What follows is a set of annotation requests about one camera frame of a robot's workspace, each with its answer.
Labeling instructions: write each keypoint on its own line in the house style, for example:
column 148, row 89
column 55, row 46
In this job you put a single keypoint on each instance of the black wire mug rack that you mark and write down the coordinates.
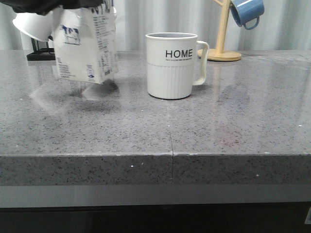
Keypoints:
column 41, row 54

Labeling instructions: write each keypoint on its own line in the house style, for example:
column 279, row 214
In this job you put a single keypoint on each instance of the left white hanging mug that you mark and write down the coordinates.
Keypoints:
column 35, row 26

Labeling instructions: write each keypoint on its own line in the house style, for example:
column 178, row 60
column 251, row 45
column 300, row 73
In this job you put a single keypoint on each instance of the wooden mug tree stand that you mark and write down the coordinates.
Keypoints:
column 219, row 53

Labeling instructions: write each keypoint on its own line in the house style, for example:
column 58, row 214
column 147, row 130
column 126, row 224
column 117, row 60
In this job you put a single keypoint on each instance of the blue hanging mug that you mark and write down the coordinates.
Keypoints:
column 244, row 11

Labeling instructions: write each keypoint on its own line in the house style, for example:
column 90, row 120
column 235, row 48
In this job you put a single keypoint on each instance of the white blue milk carton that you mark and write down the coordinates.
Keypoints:
column 84, row 42

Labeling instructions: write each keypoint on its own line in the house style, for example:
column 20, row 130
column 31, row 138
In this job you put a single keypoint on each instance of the white HOME mug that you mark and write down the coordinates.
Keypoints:
column 170, row 64

